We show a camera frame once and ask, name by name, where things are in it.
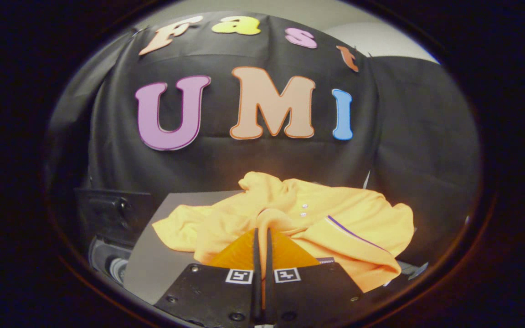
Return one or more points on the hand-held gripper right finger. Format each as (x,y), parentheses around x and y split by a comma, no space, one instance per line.
(308,291)

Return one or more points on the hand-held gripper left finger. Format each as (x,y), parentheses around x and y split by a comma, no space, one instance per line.
(217,291)

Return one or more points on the orange polo shirt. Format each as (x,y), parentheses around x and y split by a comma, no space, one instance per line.
(335,218)

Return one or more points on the white cabinet with dark top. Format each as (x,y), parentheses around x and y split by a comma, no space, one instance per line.
(153,264)

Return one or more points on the black backdrop cloth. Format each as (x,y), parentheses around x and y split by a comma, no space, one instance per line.
(226,155)

